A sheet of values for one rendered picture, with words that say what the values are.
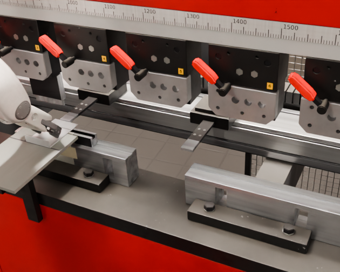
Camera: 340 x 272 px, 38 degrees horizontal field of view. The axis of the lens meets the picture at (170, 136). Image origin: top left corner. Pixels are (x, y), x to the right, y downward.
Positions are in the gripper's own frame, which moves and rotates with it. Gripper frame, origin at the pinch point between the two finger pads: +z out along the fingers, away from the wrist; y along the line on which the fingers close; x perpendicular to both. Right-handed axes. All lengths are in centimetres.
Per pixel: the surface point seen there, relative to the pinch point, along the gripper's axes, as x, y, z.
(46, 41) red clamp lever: -16.2, -8.8, -23.2
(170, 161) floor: -28, 29, 158
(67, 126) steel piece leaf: -3.3, -1.9, 5.7
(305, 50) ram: -22, -68, -24
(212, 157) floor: -38, 7, 167
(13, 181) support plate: 16.9, -5.1, -11.2
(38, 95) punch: -8.1, 4.2, -3.4
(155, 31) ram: -22.0, -36.4, -24.3
